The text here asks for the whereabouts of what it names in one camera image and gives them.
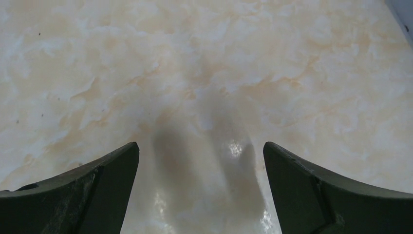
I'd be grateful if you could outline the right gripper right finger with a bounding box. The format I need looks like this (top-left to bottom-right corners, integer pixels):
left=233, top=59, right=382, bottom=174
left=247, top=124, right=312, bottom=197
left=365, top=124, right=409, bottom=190
left=263, top=142, right=413, bottom=234

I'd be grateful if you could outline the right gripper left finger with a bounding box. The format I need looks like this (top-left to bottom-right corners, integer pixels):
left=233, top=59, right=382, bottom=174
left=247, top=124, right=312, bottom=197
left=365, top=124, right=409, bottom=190
left=0, top=142, right=139, bottom=234

